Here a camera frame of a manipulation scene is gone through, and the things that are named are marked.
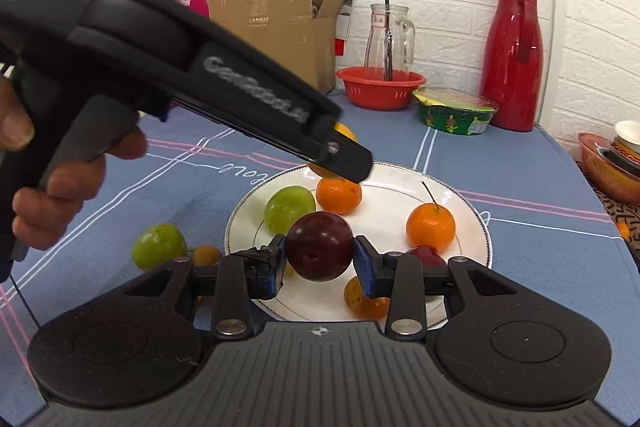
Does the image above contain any person's left hand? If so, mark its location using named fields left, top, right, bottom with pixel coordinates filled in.
left=0, top=78, right=150, bottom=252

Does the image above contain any yellow orange small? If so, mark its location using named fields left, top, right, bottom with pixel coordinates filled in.
left=307, top=122, right=357, bottom=179

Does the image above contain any large orange with stem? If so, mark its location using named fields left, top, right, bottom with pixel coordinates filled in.
left=406, top=182, right=457, bottom=254

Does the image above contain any glass pitcher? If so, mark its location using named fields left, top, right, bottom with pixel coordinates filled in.
left=364, top=0, right=416, bottom=81

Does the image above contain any orange woven bowl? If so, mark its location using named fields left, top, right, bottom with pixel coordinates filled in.
left=577, top=132, right=639, bottom=205

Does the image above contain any green apple round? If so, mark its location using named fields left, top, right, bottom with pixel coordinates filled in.
left=264, top=185, right=316, bottom=234

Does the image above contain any dark red plum large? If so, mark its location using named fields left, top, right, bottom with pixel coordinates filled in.
left=407, top=245, right=447, bottom=268

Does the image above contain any green mango-shaped fruit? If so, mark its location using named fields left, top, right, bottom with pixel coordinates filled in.
left=131, top=223, right=188, bottom=271

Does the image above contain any green instant noodle bowl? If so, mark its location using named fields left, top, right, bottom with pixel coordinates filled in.
left=412, top=86, right=498, bottom=135

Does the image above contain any red-yellow plum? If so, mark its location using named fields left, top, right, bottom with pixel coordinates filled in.
left=343, top=277, right=390, bottom=321

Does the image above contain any cardboard box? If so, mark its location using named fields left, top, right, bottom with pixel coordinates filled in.
left=208, top=0, right=345, bottom=94

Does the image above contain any white ceramic plate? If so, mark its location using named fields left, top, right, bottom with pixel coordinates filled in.
left=224, top=162, right=494, bottom=322

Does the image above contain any red plastic basket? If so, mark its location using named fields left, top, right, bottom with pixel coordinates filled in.
left=336, top=66, right=426, bottom=112

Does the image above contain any orange mandarin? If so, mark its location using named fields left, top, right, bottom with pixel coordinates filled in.
left=316, top=178, right=362, bottom=216
left=191, top=245, right=222, bottom=267

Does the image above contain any red thermos jug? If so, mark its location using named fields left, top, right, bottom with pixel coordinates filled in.
left=480, top=0, right=544, bottom=132

